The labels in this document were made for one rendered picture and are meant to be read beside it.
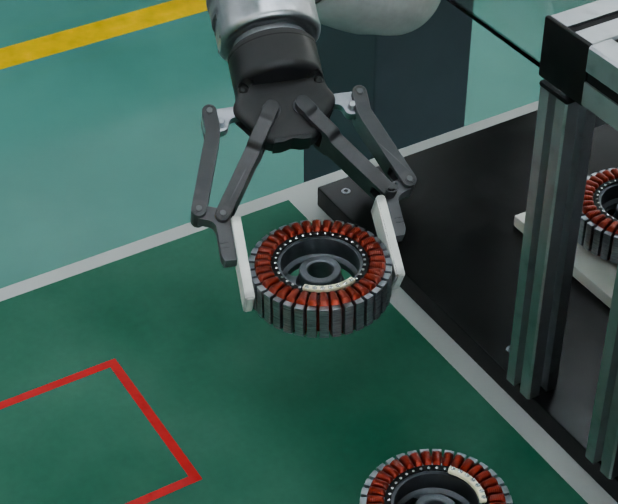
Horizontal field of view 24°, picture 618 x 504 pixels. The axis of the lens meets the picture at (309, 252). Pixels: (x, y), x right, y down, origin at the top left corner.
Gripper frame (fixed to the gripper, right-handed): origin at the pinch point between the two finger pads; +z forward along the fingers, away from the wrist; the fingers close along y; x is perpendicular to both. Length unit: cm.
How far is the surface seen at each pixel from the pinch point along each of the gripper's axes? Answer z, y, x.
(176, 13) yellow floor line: -128, -14, -173
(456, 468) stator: 17.3, -6.8, 0.8
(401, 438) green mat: 12.8, -4.7, -6.1
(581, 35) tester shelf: -3.6, -15.0, 26.5
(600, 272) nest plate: 0.5, -26.2, -9.7
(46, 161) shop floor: -84, 19, -148
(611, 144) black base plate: -16.2, -35.5, -20.7
